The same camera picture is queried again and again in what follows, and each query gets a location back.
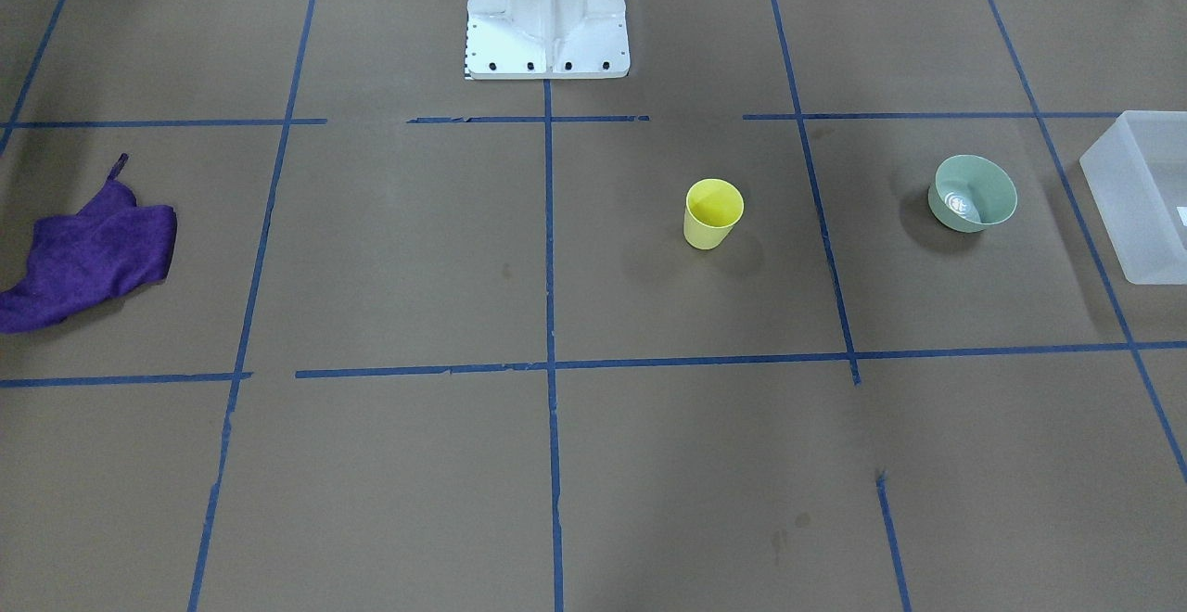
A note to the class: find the yellow plastic cup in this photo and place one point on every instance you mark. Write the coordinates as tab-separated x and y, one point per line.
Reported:
712	208

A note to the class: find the purple cloth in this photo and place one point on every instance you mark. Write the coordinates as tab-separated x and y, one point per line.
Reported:
109	248

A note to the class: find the green bowl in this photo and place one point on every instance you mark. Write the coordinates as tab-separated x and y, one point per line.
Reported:
969	194

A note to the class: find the translucent white plastic bin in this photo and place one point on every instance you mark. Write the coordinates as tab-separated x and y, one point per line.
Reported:
1136	172

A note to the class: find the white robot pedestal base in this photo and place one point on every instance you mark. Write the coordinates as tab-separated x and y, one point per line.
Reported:
546	40

